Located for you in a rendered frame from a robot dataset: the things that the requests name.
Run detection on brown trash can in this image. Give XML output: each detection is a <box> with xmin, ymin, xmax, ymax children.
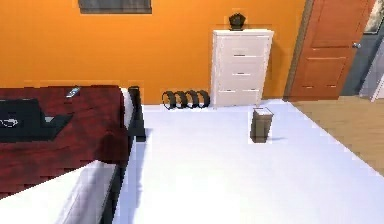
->
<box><xmin>250</xmin><ymin>107</ymin><xmax>275</xmax><ymax>144</ymax></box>

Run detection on black vase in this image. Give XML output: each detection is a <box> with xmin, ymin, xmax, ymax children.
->
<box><xmin>228</xmin><ymin>12</ymin><xmax>247</xmax><ymax>32</ymax></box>

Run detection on white chest of drawers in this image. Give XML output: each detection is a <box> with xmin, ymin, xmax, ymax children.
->
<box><xmin>210</xmin><ymin>28</ymin><xmax>275</xmax><ymax>108</ymax></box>

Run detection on bed with red blanket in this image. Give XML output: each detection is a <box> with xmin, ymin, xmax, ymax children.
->
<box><xmin>0</xmin><ymin>85</ymin><xmax>147</xmax><ymax>224</ymax></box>

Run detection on silver remote control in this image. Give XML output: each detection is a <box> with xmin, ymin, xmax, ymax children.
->
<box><xmin>65</xmin><ymin>86</ymin><xmax>82</xmax><ymax>99</ymax></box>

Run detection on orange-brown room door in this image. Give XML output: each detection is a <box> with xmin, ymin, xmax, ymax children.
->
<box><xmin>288</xmin><ymin>0</ymin><xmax>377</xmax><ymax>101</ymax></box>

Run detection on black laptop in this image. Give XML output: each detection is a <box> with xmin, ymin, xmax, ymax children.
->
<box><xmin>0</xmin><ymin>98</ymin><xmax>74</xmax><ymax>144</ymax></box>

